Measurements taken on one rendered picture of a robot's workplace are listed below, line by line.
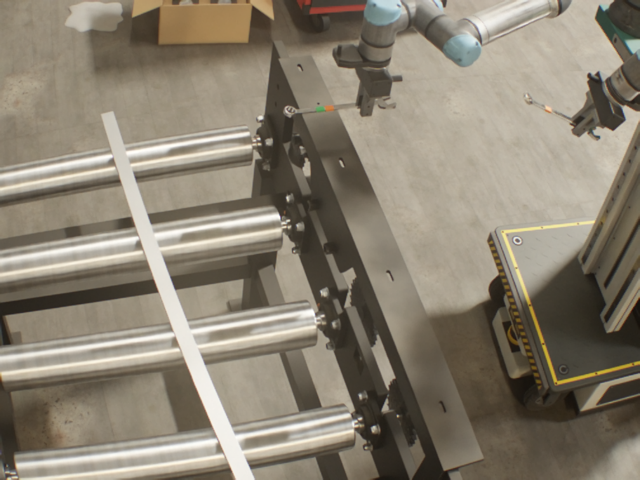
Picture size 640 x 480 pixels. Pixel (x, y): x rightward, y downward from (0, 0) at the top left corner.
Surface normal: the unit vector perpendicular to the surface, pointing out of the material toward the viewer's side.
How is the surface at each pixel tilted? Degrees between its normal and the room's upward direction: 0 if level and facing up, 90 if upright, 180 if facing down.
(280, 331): 37
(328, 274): 90
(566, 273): 0
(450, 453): 0
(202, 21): 90
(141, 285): 90
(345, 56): 0
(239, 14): 90
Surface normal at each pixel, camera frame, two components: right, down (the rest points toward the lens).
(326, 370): 0.11, -0.64
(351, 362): -0.95, 0.15
